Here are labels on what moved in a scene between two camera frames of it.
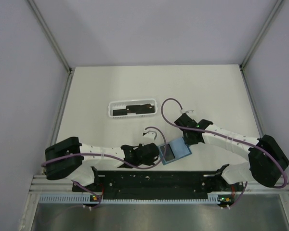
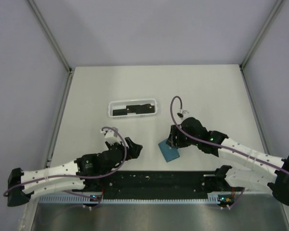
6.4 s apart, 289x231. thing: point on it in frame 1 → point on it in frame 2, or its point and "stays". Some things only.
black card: [139, 109] stays
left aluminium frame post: [69, 69] stays
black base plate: [156, 183] stays
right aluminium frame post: [256, 41] stays
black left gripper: [149, 162] → [133, 151]
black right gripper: [188, 141] → [174, 137]
